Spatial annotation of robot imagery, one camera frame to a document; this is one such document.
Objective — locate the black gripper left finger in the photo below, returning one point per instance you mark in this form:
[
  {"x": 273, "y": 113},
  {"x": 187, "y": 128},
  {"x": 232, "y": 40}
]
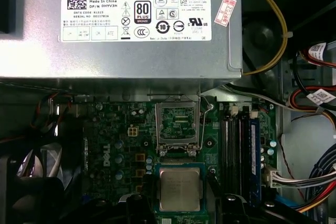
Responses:
[{"x": 152, "y": 208}]

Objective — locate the silver power supply unit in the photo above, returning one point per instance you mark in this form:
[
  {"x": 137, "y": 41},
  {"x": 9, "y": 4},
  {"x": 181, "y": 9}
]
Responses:
[{"x": 39, "y": 58}]

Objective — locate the blue RAM stick white label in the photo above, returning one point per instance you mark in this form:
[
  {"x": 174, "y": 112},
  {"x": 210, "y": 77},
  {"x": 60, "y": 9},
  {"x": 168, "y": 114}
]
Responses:
[{"x": 255, "y": 155}]

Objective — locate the red white inspection sticker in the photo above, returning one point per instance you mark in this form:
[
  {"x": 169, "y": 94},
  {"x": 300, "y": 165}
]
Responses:
[{"x": 225, "y": 11}]

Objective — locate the black PC case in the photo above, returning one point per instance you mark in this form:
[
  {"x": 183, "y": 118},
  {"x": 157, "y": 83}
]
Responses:
[{"x": 284, "y": 134}]

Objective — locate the black RAM slot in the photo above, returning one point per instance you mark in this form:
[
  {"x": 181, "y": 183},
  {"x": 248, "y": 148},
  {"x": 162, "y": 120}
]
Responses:
[
  {"x": 225, "y": 155},
  {"x": 233, "y": 155},
  {"x": 244, "y": 155}
]

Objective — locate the green Dell motherboard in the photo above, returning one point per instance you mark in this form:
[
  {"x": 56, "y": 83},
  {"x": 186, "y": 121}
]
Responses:
[{"x": 118, "y": 129}]

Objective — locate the metal socket cover frame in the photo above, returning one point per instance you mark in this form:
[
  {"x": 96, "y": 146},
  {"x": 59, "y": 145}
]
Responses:
[{"x": 158, "y": 127}]

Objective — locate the black case fan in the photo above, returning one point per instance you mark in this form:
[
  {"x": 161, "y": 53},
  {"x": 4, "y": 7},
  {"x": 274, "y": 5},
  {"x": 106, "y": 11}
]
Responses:
[{"x": 51, "y": 159}]

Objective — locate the CPU socket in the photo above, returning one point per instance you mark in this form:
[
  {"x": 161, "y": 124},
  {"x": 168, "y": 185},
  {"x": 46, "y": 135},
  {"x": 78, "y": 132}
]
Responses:
[{"x": 173, "y": 158}]

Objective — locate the silver CPU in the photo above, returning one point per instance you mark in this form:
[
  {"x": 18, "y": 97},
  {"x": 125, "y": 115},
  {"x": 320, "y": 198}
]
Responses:
[{"x": 181, "y": 187}]

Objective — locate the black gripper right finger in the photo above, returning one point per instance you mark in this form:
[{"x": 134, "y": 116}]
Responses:
[{"x": 231, "y": 208}]

